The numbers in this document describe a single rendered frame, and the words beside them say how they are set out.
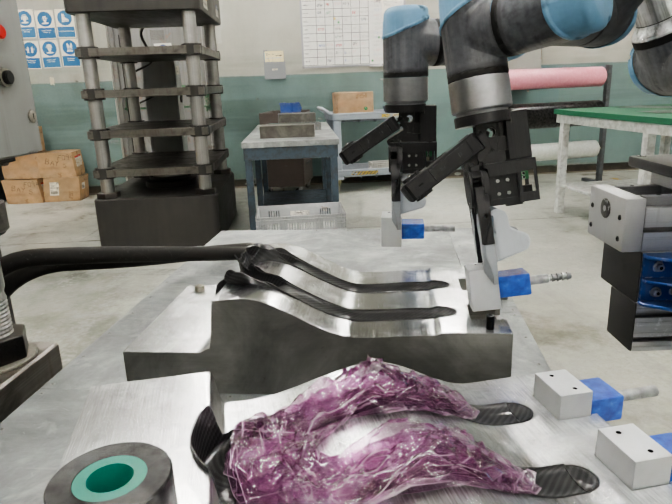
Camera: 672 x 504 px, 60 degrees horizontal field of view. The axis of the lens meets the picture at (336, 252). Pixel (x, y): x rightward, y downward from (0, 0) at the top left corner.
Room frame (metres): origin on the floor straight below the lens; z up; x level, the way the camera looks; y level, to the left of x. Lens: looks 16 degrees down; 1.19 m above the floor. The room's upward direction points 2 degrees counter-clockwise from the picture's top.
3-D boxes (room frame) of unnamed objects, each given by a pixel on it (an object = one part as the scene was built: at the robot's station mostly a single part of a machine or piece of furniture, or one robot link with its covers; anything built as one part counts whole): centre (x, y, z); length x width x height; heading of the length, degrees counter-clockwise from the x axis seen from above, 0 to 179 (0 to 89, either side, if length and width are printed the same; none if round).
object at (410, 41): (1.02, -0.13, 1.25); 0.09 x 0.08 x 0.11; 100
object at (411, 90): (1.02, -0.13, 1.17); 0.08 x 0.08 x 0.05
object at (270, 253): (0.79, 0.01, 0.92); 0.35 x 0.16 x 0.09; 84
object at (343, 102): (6.68, -0.25, 0.94); 0.41 x 0.33 x 0.29; 100
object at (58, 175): (6.65, 3.28, 0.42); 0.86 x 0.33 x 0.83; 93
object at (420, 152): (1.02, -0.14, 1.09); 0.09 x 0.08 x 0.12; 84
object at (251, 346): (0.80, 0.02, 0.87); 0.50 x 0.26 x 0.14; 84
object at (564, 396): (0.55, -0.28, 0.86); 0.13 x 0.05 x 0.05; 101
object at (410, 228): (1.02, -0.15, 0.93); 0.13 x 0.05 x 0.05; 84
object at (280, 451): (0.45, -0.03, 0.90); 0.26 x 0.18 x 0.08; 101
